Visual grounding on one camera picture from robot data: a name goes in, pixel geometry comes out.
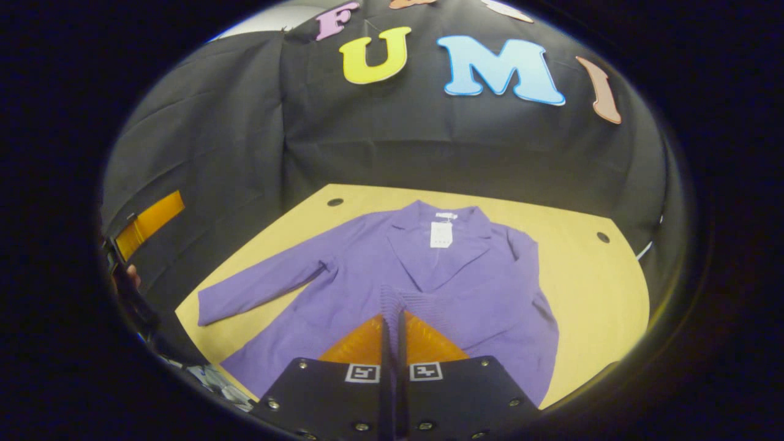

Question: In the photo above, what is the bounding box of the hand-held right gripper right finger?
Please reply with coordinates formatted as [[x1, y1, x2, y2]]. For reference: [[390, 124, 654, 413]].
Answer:
[[397, 309, 544, 441]]

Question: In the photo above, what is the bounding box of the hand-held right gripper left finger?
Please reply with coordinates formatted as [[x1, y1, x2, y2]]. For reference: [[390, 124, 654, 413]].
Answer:
[[250, 309, 394, 441]]

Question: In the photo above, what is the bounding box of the purple jacket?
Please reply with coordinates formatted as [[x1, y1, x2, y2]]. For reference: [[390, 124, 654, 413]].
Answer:
[[197, 200, 560, 408]]

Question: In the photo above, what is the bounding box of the grey equipment pile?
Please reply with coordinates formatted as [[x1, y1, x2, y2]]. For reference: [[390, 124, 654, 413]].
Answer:
[[183, 363, 255, 413]]

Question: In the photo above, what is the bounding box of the white hang tag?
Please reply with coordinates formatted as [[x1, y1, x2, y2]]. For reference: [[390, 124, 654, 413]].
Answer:
[[429, 220, 454, 249]]

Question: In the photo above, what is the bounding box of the black backdrop cloth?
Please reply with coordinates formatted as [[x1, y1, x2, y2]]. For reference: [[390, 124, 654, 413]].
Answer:
[[101, 0, 674, 365]]

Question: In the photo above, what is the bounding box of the white cable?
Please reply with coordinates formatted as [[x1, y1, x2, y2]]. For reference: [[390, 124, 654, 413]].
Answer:
[[636, 214, 666, 262]]

